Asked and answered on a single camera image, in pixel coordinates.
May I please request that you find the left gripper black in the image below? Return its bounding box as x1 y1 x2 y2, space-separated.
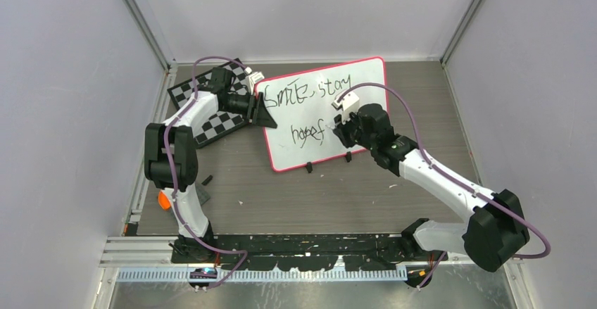
222 91 278 129

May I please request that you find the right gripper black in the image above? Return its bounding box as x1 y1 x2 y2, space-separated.
334 106 377 151

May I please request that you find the whiteboard with pink frame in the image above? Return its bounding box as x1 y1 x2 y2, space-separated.
255 57 386 172

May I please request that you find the black marker cap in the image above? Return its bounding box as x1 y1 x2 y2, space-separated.
201 175 213 186

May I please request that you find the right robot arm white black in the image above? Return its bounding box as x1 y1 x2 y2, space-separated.
332 102 530 272

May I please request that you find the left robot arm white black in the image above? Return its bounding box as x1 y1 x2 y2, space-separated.
144 65 277 263

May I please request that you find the black white chessboard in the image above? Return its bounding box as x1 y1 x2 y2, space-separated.
167 58 249 149

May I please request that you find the grey studded baseplate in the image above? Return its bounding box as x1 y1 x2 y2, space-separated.
195 184 211 206

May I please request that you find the orange curved brick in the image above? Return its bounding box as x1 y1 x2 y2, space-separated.
158 191 172 210

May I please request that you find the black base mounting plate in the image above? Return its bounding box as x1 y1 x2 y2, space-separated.
170 234 441 272

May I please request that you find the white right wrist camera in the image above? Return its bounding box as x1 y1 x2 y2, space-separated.
332 93 360 123

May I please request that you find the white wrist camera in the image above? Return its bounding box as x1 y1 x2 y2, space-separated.
332 93 360 123
244 66 265 94

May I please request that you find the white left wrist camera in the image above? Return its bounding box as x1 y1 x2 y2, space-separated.
244 66 265 94

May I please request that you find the black wire whiteboard stand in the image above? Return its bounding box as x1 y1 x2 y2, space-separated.
305 151 353 174

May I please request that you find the aluminium frame rail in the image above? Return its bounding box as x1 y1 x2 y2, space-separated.
99 232 524 284

